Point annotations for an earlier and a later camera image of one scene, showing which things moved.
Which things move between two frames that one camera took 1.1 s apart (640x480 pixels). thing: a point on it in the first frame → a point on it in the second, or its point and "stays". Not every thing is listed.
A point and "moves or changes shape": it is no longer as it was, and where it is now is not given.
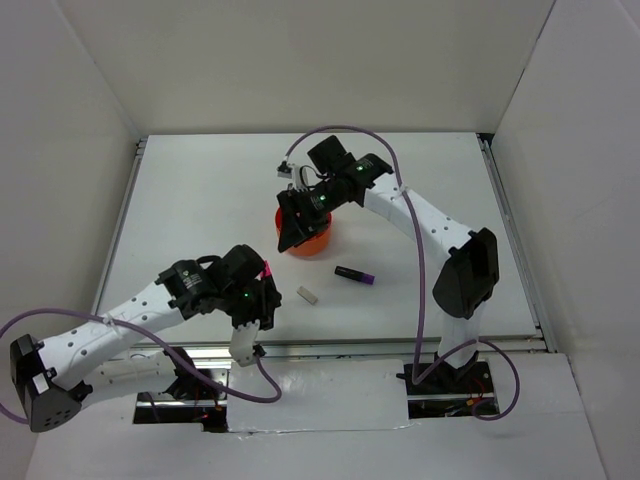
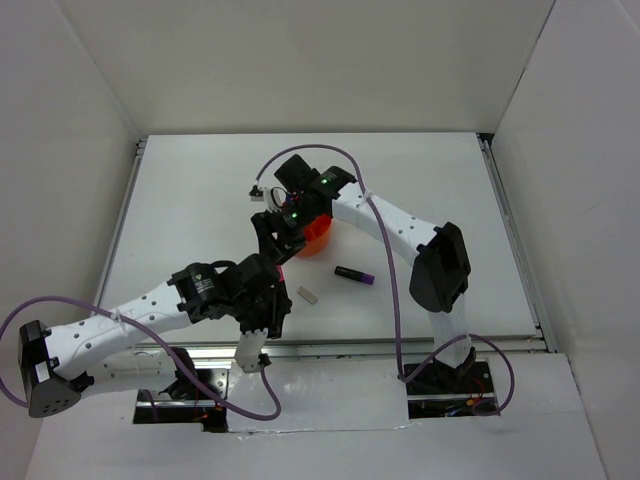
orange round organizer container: [310, 246] stays
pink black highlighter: [267, 271] moves or changes shape
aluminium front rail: [342, 347] stays
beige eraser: [307, 295] stays
